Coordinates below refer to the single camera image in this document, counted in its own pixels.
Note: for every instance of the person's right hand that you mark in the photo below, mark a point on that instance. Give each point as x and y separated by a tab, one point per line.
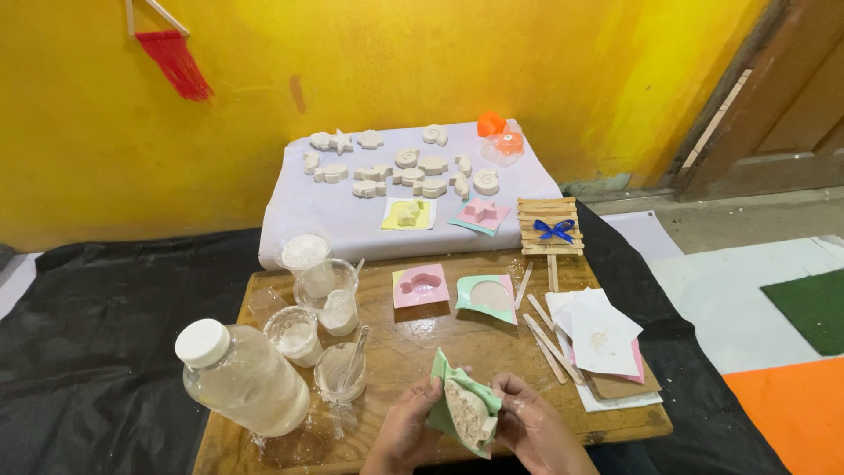
540	435

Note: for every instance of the person's left hand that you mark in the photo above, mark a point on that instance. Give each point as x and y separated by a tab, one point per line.
402	435

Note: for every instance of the green silicone mould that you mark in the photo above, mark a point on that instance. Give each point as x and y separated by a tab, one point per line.
440	422

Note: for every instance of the round white plaster cast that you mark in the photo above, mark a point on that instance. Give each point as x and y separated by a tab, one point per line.
467	412

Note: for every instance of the wooden craft stick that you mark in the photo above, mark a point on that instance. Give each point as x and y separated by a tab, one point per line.
550	346
540	312
549	359
523	285

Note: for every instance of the clear cup with metal spoon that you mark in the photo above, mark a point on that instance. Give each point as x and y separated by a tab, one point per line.
333	382

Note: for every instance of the stack of paper and cardboard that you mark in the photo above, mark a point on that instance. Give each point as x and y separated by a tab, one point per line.
603	343

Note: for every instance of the pink silicone mould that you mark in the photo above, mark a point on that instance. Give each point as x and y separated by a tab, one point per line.
409	295

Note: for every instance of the clear cup with white plaster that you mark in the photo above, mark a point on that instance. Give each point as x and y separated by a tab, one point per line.
293	336

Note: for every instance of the green mould filled with plaster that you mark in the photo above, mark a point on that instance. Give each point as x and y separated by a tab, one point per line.
489	295

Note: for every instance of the tall clear cup with plaster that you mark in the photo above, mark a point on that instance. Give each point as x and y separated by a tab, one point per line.
329	297

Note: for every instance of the clear bottle with white cap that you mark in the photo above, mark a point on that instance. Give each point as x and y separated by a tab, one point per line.
250	382

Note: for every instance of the stirring stick in cup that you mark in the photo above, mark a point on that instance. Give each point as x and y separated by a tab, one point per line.
359	266

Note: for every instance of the small empty clear cup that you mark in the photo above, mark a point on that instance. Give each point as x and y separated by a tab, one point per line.
266	305

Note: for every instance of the blue ribbon bow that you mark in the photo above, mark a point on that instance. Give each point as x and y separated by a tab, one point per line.
554	229

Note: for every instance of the clear cup of white powder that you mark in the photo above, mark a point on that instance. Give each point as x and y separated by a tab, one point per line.
303	251

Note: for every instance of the white floor sheet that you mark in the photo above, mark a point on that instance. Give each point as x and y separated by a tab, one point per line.
712	303

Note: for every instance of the craft stick sign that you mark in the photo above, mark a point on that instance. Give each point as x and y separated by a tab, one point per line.
550	210

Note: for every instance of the pink star mould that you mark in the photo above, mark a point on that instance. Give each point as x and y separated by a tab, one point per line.
482	211

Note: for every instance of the orange floor mat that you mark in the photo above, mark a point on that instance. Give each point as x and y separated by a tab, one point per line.
798	415

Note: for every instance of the group of white plaster casts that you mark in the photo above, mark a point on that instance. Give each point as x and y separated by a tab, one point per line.
409	175

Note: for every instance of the clear bag with orange mould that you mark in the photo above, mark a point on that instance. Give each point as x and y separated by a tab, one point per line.
504	146

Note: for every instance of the green floor mat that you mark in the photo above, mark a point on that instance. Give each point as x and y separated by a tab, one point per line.
811	307

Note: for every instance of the orange silicone mould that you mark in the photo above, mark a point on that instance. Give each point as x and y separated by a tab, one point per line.
491	123

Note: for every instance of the black plastic floor sheet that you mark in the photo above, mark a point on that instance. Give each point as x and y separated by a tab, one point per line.
99	343

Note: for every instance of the wooden door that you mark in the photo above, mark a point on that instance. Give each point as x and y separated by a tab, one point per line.
784	99

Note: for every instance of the red tassel wall hanging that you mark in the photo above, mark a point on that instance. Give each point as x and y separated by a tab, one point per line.
173	59

